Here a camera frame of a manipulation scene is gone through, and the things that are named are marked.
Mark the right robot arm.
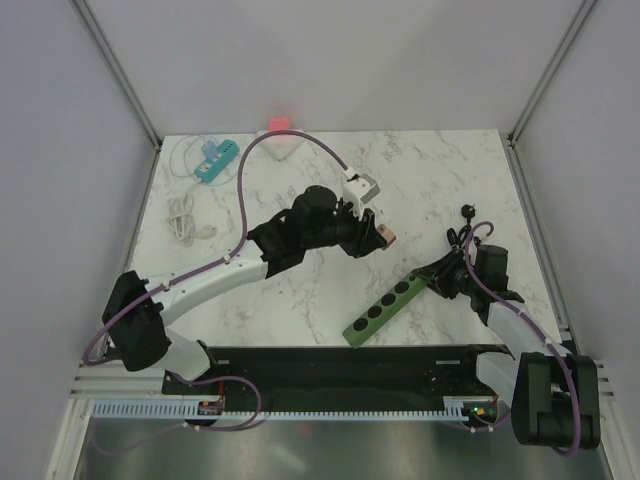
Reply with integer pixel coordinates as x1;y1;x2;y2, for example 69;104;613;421
423;245;601;453

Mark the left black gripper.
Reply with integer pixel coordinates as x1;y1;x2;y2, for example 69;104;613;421
303;197;385;258

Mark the white coiled cable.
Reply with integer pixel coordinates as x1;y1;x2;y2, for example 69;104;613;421
166;193;219;247

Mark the black power cord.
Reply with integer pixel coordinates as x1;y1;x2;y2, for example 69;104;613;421
444;202;481;271

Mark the thin light blue cable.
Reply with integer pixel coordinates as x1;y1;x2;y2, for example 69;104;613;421
170;135;244;189

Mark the white triangular socket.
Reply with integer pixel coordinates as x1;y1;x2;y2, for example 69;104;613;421
258;135;305;161

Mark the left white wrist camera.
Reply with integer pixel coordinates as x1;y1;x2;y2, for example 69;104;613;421
342;175;380;215

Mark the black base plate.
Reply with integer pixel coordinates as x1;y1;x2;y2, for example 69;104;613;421
183;344;506;395

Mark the beige plug adapter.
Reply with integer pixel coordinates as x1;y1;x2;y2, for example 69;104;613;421
377;224;396;250

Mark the teal power strip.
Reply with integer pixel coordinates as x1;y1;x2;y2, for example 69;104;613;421
194;139;239;184

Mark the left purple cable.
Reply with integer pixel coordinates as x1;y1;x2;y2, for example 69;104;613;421
82;129;359;456

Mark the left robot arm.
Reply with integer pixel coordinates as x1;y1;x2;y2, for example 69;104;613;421
103;185;395;393

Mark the red plug adapter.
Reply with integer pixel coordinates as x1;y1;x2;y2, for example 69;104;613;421
267;116;291;131

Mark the white slotted cable duct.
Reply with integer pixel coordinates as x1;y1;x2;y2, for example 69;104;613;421
91;396;494;421

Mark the light blue plug adapter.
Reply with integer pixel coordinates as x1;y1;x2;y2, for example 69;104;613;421
201;140;218;158

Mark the green power strip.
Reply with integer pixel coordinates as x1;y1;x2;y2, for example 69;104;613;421
342;273;430;348

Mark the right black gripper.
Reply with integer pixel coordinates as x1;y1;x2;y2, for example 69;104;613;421
413;247;481;300

